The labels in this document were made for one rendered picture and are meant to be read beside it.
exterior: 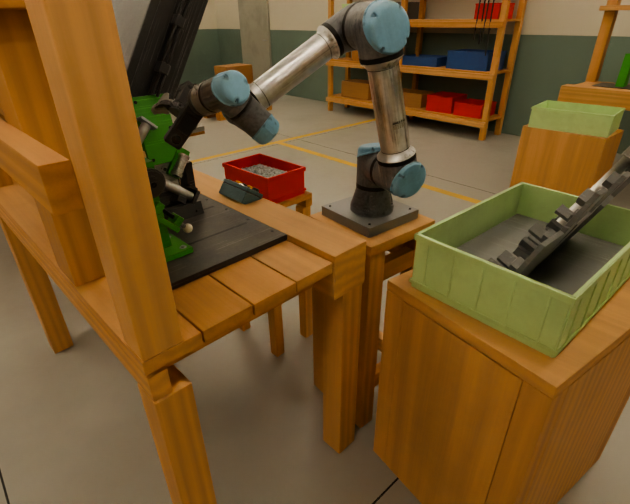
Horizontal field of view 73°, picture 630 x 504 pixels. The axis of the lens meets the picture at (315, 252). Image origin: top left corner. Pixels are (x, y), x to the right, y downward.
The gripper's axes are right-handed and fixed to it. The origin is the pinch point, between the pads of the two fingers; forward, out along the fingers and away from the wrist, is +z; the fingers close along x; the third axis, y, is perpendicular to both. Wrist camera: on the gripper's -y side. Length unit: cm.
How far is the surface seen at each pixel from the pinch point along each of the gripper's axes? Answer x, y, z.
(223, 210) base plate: -33.5, -10.1, 12.0
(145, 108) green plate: 2.0, 6.8, 17.5
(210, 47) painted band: -254, 572, 841
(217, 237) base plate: -27.5, -22.8, -3.1
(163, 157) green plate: -9.6, -3.4, 18.1
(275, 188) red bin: -56, 12, 22
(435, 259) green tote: -61, -11, -56
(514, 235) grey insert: -95, 13, -60
